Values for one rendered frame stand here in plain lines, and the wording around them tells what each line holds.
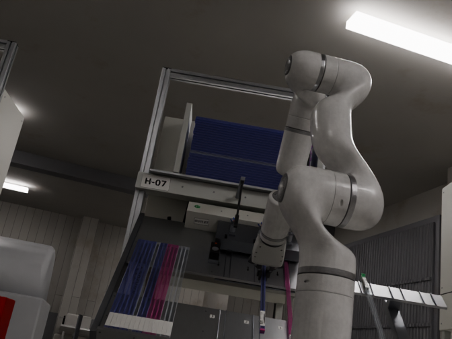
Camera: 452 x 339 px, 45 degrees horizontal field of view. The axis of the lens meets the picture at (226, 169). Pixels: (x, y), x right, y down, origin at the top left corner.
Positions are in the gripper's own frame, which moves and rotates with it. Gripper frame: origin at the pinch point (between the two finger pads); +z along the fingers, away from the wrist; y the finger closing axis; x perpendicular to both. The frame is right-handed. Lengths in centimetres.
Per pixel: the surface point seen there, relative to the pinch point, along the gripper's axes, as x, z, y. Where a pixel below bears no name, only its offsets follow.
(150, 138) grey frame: -69, -1, 52
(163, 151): -77, 9, 46
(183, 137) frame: -65, -7, 37
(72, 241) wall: -585, 558, 261
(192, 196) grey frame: -49, 10, 29
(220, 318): 12.5, 10.3, 11.5
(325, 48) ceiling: -227, 2, -37
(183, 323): 17.5, 9.4, 22.7
